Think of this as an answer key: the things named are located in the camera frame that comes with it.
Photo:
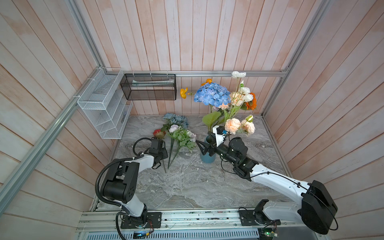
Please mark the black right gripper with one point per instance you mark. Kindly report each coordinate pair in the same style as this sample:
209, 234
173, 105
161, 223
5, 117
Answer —
208, 146

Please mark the teal cylindrical vase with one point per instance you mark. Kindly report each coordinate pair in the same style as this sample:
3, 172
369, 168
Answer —
207, 158

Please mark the pink white green bouquet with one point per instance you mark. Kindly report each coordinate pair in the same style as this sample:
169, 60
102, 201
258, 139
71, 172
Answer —
183, 137

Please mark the peach carnation stem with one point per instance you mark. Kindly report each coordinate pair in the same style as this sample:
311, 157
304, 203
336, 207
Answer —
246, 126

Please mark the red flower stem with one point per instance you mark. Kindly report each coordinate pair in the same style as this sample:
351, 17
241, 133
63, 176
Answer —
158, 134

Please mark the light blue hydrangea stem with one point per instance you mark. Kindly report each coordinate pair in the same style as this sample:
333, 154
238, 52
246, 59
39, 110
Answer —
218, 98

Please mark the yellow orange poppy stem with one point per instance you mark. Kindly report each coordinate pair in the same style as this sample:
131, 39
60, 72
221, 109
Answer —
185, 92

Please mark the orange gerbera flower stem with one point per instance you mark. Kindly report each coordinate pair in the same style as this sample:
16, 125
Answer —
252, 103

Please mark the white ranunculus stem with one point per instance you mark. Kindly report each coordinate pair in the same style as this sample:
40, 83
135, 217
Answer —
238, 97

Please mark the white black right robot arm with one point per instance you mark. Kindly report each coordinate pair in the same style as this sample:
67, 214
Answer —
311, 203

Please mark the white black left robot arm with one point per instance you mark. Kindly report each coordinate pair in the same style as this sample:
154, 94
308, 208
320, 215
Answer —
116, 183

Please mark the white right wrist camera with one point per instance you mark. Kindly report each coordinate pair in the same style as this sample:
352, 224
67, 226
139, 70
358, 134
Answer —
220, 134

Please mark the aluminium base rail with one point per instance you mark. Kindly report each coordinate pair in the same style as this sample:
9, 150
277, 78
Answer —
205, 224

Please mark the black wire mesh basket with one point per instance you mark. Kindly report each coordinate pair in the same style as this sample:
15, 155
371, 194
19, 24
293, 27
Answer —
149, 87

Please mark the white wire mesh shelf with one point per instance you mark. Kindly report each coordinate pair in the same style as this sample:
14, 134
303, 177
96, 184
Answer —
104, 103

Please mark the aluminium frame rail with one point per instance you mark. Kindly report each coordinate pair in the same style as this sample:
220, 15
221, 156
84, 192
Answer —
217, 73

